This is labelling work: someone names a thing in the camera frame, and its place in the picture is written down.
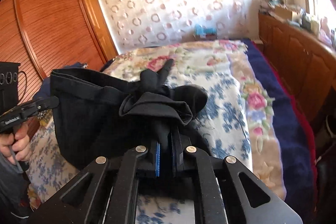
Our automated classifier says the navy folded garment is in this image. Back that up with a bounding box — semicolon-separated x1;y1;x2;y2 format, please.
33;62;88;101

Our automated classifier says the teal item on box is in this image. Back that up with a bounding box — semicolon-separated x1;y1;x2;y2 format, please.
194;24;217;40

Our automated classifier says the colourful floral quilt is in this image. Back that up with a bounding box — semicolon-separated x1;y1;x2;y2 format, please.
104;40;286;198

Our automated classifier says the black printed t-shirt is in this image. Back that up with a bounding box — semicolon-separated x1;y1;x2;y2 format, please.
52;59;208;170

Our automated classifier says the wooden sideboard cabinet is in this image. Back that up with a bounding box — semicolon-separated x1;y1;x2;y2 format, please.
258;13;335;122

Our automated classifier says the navy blue blanket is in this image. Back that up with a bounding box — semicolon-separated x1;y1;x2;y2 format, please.
242;38;317;222

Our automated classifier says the person left hand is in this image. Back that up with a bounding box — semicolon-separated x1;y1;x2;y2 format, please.
1;123;31;164

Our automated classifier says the cardboard box on cabinet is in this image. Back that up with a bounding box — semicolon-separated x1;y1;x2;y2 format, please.
274;5;293;20

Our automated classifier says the blue floral white bedsheet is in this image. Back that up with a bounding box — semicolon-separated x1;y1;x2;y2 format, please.
27;72;253;223

